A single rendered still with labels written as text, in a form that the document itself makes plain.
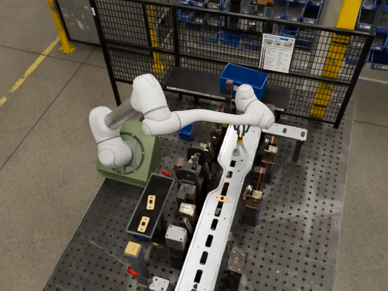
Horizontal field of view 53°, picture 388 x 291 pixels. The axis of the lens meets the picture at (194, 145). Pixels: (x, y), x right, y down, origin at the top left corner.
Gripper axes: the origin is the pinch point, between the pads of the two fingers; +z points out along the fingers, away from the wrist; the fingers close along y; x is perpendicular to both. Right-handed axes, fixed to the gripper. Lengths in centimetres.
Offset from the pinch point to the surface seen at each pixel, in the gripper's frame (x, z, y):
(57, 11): 164, 51, -246
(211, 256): -82, 5, 3
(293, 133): 14.2, 4.7, 32.3
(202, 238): -74, 5, -4
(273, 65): 54, -15, 10
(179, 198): -58, -5, -22
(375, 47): 162, 33, 90
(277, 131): 12.9, 4.7, 22.2
